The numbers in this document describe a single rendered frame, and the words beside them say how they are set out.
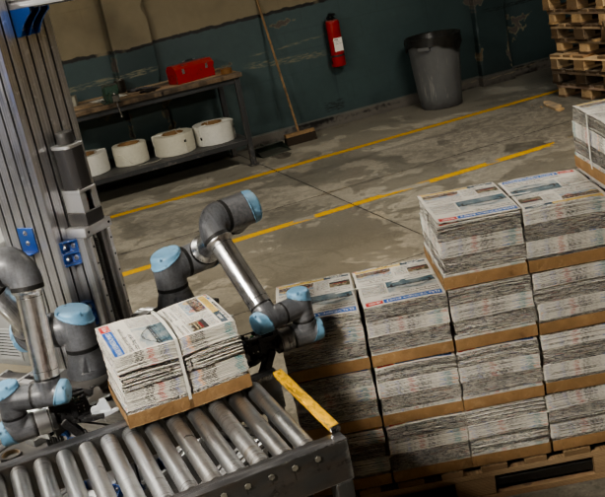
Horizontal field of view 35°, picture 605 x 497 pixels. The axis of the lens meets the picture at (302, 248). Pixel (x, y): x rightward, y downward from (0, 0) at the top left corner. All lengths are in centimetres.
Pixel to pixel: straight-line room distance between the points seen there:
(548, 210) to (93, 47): 690
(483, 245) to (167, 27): 686
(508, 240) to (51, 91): 161
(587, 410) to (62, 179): 199
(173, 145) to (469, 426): 613
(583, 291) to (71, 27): 697
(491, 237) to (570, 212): 27
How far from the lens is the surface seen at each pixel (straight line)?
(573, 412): 355
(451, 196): 345
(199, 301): 299
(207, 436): 271
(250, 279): 306
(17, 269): 283
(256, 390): 288
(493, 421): 348
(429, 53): 1012
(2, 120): 330
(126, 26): 955
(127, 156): 914
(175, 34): 975
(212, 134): 924
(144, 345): 277
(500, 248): 324
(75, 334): 316
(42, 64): 333
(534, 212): 323
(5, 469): 287
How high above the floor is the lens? 206
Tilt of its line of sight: 18 degrees down
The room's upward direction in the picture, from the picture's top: 11 degrees counter-clockwise
